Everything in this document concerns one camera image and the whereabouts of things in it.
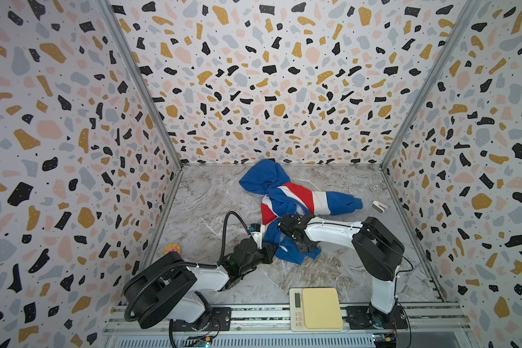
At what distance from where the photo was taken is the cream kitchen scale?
717mm

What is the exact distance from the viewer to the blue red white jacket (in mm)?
896

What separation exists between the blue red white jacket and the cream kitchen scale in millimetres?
124
